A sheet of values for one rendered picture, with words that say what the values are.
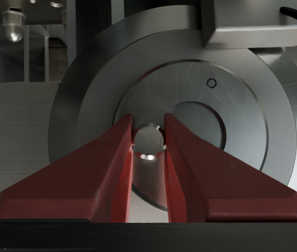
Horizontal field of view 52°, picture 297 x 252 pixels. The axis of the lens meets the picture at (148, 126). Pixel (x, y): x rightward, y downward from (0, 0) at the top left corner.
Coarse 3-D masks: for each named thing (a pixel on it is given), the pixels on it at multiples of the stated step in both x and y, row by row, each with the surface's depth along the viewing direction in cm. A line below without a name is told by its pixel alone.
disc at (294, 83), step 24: (120, 24) 17; (144, 24) 17; (168, 24) 17; (192, 24) 17; (96, 48) 17; (120, 48) 17; (264, 48) 17; (72, 72) 16; (96, 72) 16; (288, 72) 17; (72, 96) 16; (288, 96) 17; (72, 120) 16; (48, 144) 16; (72, 144) 16
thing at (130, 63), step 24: (144, 48) 16; (168, 48) 16; (192, 48) 16; (240, 48) 16; (120, 72) 16; (144, 72) 16; (240, 72) 16; (264, 72) 16; (96, 96) 16; (120, 96) 16; (264, 96) 16; (96, 120) 16; (288, 120) 16; (288, 144) 16; (264, 168) 16; (288, 168) 16; (144, 216) 15
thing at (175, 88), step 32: (160, 64) 15; (192, 64) 15; (128, 96) 14; (160, 96) 14; (192, 96) 14; (224, 96) 14; (256, 96) 15; (192, 128) 14; (224, 128) 15; (256, 128) 14; (160, 160) 14; (256, 160) 14; (160, 192) 14
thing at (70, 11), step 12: (72, 0) 17; (84, 0) 20; (96, 0) 26; (108, 0) 38; (72, 12) 17; (84, 12) 20; (96, 12) 26; (108, 12) 37; (72, 24) 17; (84, 24) 20; (96, 24) 26; (108, 24) 37; (72, 36) 17; (84, 36) 20; (72, 48) 17
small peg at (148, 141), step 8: (136, 128) 12; (144, 128) 11; (152, 128) 11; (160, 128) 12; (136, 136) 11; (144, 136) 11; (152, 136) 11; (160, 136) 11; (136, 144) 11; (144, 144) 11; (152, 144) 11; (160, 144) 11; (136, 152) 12; (144, 152) 11; (152, 152) 11; (160, 152) 12
